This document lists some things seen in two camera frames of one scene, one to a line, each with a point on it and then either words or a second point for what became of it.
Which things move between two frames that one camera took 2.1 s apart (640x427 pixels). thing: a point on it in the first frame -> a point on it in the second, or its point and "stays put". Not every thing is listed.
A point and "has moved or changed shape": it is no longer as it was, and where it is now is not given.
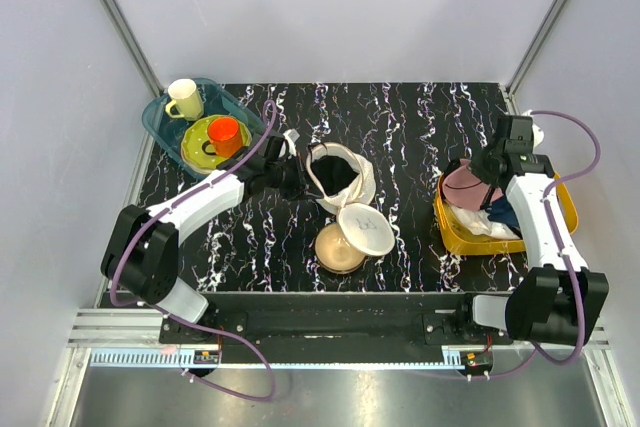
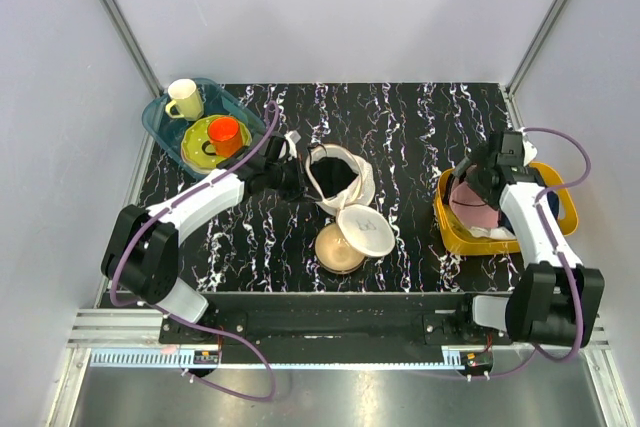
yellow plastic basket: (468, 240) stays put
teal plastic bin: (216, 99) stays put
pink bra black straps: (463, 187) has moved or changed shape
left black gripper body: (288, 177) stays put
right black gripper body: (481, 163) -> (477, 176)
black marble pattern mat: (362, 217) stays put
